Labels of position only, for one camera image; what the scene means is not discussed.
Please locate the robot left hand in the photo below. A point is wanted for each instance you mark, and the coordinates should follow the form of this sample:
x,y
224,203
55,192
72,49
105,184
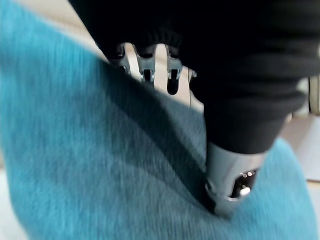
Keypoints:
x,y
225,62

